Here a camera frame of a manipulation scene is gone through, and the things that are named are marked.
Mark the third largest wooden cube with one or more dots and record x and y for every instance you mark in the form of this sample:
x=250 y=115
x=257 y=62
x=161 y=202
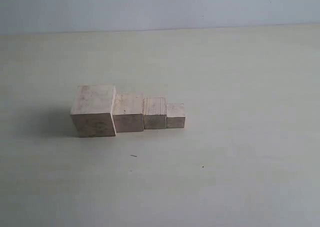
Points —
x=154 y=113

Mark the smallest wooden cube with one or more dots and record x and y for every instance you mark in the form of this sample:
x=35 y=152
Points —
x=176 y=117

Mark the second largest wooden cube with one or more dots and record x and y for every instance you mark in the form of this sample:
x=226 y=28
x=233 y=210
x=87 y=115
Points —
x=128 y=112

